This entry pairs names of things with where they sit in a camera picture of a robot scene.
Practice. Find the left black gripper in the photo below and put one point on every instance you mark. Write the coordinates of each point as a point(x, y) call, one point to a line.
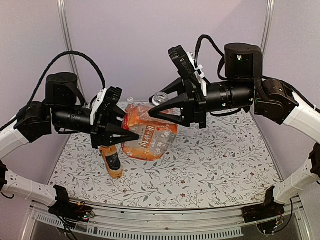
point(98, 129)

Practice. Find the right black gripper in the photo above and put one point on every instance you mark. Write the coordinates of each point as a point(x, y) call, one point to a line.
point(194, 111)

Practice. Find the orange bottle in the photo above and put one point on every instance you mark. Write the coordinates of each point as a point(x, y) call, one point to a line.
point(156, 136)
point(131, 102)

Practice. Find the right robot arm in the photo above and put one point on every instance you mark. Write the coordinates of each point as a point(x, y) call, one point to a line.
point(242, 88)

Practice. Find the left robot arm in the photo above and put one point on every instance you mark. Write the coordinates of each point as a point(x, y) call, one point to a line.
point(63, 108)

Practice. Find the dark label tea bottle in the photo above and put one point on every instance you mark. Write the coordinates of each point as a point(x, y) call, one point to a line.
point(112, 161)

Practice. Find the floral table mat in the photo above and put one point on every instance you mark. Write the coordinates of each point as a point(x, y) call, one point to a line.
point(225, 164)

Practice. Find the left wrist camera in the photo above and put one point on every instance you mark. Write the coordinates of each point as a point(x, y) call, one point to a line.
point(103, 103)

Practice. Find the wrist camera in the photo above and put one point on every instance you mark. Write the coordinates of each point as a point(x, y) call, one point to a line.
point(184, 63)
point(103, 103)

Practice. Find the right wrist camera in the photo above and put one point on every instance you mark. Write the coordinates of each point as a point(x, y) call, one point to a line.
point(184, 63)

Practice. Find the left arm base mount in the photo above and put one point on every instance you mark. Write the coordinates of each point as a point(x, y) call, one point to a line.
point(64, 208)

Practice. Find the right aluminium frame post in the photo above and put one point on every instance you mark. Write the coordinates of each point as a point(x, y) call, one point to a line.
point(267, 25)

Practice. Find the aluminium frame post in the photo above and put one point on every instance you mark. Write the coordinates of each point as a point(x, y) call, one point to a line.
point(61, 6)
point(267, 25)

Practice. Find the left aluminium frame post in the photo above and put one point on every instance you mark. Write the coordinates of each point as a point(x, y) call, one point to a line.
point(61, 6)

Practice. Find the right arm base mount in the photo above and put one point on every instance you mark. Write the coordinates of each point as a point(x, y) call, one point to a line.
point(267, 209)

